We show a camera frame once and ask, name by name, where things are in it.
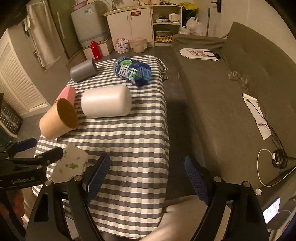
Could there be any grey-green sofa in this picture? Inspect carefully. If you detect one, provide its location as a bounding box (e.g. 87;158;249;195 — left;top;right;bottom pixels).
173;22;295;198

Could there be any blue green drink bottle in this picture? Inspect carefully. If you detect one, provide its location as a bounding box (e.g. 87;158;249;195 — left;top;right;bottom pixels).
113;57;152;87

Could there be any white cloth on sofa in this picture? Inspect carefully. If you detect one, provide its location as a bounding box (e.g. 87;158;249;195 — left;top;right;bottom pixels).
242;93;271;140

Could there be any white packaged goods bag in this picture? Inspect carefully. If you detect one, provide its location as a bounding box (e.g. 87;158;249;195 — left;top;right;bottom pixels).
116;38;130;54

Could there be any grey plastic cup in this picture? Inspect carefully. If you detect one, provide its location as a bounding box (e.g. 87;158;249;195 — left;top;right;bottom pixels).
70;59;98;82

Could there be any white leaf-patterned paper cup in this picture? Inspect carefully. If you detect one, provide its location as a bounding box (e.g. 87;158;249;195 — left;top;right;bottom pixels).
50;145;88;183

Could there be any pink basin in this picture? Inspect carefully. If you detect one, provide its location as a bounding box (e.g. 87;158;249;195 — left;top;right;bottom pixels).
72;0;88;11

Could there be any lit device screen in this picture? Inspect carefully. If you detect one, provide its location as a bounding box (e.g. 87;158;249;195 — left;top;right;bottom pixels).
262;197;280;224

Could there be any white louvered wardrobe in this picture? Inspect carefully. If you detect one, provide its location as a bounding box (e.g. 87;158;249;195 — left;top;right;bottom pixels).
1;30;51;118

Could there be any black metal storage case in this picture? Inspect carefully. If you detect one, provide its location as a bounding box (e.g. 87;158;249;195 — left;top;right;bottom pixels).
1;93;23;138

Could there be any white plastic cup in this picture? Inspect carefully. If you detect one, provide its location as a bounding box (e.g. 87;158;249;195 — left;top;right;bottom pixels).
81;85;132;118

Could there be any white charging cable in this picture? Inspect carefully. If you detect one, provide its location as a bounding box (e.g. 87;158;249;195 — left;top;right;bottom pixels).
256;148;296;188

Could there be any white plastic shopping bag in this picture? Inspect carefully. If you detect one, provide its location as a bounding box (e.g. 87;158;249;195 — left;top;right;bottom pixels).
178;17;205;36

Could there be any hanging white towel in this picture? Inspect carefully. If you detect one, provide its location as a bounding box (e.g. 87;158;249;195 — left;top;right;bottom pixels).
27;1;61;68

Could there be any white sink cabinet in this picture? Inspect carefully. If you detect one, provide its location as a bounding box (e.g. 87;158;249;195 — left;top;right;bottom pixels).
104;5;154;50

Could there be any red thermos bottle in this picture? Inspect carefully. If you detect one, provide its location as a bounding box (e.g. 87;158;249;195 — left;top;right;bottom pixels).
91;40;102;61

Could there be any white washing machine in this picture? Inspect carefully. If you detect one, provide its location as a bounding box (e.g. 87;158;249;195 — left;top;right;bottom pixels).
71;1;110;48

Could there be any white open shelf unit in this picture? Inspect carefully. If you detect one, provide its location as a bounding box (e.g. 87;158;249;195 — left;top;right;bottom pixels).
152;4;182;47

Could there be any black door handle lock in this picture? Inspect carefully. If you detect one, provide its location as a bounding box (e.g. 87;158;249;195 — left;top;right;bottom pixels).
211;0;222;13

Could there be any pink faceted cup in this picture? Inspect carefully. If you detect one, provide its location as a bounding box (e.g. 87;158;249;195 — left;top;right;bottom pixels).
54;86;76;106

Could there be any white platform box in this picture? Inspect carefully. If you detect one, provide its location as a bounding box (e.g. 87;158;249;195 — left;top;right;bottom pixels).
82;38;114;60

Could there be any yellow egg tray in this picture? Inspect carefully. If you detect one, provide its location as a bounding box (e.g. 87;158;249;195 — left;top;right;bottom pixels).
155;35;172;43

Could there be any grey white checkered tablecloth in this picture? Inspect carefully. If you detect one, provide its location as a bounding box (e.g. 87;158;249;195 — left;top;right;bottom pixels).
36;55;170;239

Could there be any black coiled cable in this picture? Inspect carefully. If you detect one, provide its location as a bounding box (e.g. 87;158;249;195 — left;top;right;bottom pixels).
246;98;289;169

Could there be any small pink-lined trash bin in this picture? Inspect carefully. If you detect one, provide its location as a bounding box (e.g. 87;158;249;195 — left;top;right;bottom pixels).
129;38;147;53

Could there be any brown kraft paper cup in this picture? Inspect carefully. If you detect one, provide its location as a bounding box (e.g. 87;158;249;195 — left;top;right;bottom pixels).
39;98;78;140

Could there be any yellow cloth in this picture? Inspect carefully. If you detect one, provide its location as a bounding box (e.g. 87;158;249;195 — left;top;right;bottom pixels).
178;2;199;11

